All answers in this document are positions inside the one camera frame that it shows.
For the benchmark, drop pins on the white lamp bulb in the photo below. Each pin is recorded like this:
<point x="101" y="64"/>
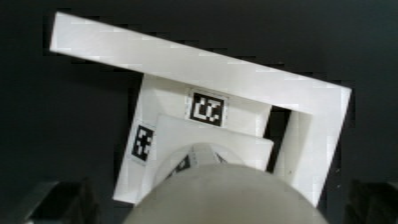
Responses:
<point x="210" y="191"/>

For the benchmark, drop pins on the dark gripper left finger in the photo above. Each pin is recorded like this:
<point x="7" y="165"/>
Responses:
<point x="64" y="204"/>

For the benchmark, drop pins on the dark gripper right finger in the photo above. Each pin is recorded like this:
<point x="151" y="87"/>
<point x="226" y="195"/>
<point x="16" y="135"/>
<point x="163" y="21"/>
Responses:
<point x="371" y="205"/>

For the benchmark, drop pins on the white U-shaped fence frame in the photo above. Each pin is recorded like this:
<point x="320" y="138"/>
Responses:
<point x="307" y="101"/>

